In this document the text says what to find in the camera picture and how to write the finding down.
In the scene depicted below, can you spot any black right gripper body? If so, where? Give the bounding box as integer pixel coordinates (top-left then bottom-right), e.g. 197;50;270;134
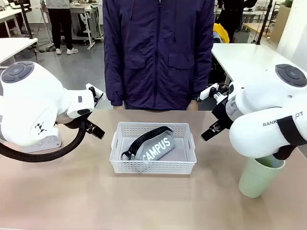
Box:
212;99;235;126

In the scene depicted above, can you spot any black stand pole with clamp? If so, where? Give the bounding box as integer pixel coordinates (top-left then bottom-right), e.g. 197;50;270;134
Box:
20;0;34;39

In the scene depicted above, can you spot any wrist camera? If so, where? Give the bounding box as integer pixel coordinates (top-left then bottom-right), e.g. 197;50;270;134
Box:
85;83;105;108
200;82;230;104

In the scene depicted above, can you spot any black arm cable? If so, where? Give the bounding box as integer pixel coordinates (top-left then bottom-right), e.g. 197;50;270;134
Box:
0;116;88;163
272;142;300;161

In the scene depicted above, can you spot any brown cardboard board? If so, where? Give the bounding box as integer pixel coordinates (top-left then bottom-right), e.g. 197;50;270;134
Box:
272;4;292;46

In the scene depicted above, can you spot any white perforated plastic basket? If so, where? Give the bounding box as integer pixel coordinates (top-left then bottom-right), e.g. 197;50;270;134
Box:
109;122;197;175

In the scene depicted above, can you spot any person's right forearm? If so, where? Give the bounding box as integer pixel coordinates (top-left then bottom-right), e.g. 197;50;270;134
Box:
103;55;125;107

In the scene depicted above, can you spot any person's left forearm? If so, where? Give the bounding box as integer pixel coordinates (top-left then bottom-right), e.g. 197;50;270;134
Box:
191;55;215;102

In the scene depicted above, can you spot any bystander in black clothes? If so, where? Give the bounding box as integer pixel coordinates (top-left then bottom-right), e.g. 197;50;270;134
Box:
214;0;244;43

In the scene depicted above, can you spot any light green plastic cup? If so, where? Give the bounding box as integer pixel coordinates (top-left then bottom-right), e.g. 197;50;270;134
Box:
238;154;286;198

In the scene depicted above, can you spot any yellow garment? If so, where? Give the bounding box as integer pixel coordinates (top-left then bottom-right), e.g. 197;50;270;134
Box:
213;23;230;44

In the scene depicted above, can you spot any person in purple jacket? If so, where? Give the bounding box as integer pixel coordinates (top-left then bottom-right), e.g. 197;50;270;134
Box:
102;0;215;111

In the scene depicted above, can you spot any black velcro strap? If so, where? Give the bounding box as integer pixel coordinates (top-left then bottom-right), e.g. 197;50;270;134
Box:
275;115;307;147

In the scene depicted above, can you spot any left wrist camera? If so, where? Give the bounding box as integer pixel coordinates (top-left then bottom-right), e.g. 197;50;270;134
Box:
85;83;105;108

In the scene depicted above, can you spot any wooden top table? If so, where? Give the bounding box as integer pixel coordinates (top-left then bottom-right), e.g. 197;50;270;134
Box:
243;22;273;33

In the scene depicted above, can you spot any white background desk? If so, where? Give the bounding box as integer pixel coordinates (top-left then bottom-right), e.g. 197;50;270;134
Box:
0;6;24;38

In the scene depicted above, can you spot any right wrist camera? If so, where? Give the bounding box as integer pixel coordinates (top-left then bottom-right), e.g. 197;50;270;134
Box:
200;82;230;104

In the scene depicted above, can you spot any bystander in black trousers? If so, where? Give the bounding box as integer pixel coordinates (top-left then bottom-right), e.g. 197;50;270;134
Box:
45;0;79;55

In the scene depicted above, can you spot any grey metal workbench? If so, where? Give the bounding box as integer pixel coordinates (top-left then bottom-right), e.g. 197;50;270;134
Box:
68;1;103;50

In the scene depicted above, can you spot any white table with slanted leg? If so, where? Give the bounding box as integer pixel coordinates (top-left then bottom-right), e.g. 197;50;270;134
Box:
0;37;39;64

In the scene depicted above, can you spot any thin black stand pole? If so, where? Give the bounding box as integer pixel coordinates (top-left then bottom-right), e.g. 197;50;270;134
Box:
255;0;274;46

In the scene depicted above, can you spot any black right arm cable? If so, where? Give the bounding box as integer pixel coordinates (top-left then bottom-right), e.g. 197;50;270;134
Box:
272;142;300;161

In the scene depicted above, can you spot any person's left hand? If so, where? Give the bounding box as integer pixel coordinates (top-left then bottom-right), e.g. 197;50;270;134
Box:
187;99;200;111

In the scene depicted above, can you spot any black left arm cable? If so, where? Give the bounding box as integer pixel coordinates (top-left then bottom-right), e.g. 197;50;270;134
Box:
0;116;88;163

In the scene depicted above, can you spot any grey campus zipper pouch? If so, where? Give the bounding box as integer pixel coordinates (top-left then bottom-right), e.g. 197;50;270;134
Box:
120;126;176;161

